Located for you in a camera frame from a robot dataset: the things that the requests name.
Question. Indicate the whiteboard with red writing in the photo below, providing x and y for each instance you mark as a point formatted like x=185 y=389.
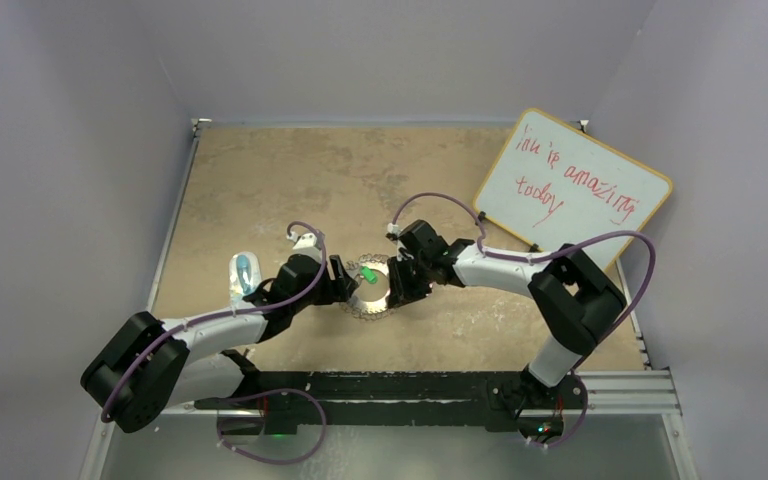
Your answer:
x=552 y=184

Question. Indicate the silver disc with keyrings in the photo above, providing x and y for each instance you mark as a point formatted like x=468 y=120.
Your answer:
x=369 y=302

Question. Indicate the key with green tag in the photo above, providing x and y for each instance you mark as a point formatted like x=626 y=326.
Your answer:
x=369 y=275

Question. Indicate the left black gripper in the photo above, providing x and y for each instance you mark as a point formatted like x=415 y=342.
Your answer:
x=338 y=289

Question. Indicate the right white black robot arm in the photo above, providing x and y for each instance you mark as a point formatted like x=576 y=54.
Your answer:
x=577 y=300

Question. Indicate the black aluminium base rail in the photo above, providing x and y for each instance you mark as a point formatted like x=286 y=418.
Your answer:
x=497 y=401

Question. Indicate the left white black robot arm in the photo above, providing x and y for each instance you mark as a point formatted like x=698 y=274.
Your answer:
x=150 y=364

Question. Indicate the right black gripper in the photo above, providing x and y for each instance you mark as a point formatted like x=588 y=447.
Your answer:
x=401 y=292

